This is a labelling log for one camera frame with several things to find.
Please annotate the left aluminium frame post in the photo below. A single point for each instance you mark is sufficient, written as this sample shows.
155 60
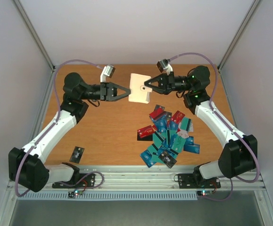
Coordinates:
22 12

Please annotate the right small circuit board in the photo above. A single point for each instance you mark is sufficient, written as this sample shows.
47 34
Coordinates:
204 192

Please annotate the left small circuit board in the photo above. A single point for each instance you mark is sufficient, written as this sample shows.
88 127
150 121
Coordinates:
75 193

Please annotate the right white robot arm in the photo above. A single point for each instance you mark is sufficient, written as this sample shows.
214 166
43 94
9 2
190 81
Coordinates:
239 154

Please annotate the white red card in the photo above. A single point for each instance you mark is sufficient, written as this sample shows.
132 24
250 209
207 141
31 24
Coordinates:
183 133

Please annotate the red vip card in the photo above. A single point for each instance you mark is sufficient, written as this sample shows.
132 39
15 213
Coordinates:
177 117
145 131

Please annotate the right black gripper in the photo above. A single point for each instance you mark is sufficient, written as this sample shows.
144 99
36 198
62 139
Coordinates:
170 82

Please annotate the lone black VIP card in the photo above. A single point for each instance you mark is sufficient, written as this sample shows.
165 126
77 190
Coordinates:
76 155

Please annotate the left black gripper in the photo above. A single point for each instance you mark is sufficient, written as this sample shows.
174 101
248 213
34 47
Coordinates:
107 92

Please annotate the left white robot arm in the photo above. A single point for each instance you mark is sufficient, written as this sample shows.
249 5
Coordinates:
27 167

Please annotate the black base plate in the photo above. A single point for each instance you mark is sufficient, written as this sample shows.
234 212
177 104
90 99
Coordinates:
187 180
83 180

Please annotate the red VIP card upper right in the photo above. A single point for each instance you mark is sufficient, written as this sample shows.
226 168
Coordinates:
177 117

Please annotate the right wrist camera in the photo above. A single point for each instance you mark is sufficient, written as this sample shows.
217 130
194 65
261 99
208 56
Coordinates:
164 66

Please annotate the blue card centre top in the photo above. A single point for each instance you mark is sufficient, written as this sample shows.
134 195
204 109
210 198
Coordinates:
161 124

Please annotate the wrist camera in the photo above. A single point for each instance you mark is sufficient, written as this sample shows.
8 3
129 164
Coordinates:
164 66
107 71

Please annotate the red VIP card left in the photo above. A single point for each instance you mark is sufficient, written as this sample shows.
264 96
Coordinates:
145 131

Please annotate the teal VIP card centre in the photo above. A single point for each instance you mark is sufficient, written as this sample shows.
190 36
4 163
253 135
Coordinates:
177 143

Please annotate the small circuit board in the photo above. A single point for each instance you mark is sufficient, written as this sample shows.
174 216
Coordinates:
204 192
75 193

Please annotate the blue card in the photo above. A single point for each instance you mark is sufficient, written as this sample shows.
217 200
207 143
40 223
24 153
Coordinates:
147 156
194 148
161 124

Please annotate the beige card holder wallet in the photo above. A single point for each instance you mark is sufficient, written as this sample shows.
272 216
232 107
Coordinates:
139 92

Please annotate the grey slotted cable duct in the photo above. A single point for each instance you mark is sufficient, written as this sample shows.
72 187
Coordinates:
113 196

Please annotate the blue card right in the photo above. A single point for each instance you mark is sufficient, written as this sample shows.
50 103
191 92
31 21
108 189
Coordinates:
194 148

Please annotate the right aluminium frame post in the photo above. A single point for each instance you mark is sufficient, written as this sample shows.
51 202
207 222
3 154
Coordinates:
241 29

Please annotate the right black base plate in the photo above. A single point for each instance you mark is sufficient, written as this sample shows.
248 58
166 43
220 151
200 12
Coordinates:
187 180

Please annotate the teal card upper right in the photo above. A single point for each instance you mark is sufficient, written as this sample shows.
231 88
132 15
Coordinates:
185 124

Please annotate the blue card bottom left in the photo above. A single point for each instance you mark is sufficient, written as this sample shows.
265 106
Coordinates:
147 156

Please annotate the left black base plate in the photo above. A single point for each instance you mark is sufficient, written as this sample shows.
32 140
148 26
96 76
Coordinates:
83 180

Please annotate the aluminium frame post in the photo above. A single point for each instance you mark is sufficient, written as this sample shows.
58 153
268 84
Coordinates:
22 12
241 29

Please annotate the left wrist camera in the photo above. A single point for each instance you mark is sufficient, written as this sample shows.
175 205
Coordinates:
107 71

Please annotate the red card top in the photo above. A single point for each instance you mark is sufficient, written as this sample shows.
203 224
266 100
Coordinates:
156 114

